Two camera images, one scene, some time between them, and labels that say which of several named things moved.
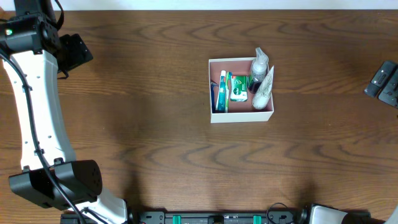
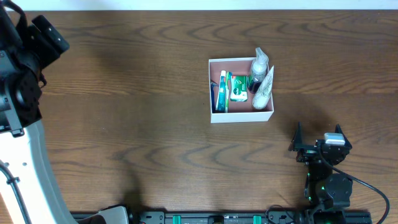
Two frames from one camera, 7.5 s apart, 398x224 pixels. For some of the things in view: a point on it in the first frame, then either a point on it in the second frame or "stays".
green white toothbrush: (227, 93) stays
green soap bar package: (239, 88) stays
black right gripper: (385, 83) → (311, 149)
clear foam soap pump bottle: (259, 70) stays
